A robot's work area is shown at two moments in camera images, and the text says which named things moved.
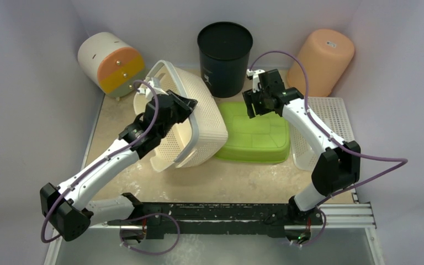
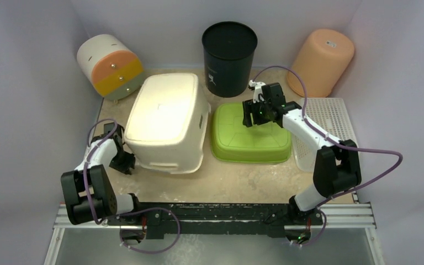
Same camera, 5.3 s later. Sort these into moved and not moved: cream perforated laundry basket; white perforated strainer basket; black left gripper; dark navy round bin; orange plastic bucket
Moved: black left gripper; cream perforated laundry basket
Not moved: dark navy round bin; white perforated strainer basket; orange plastic bucket
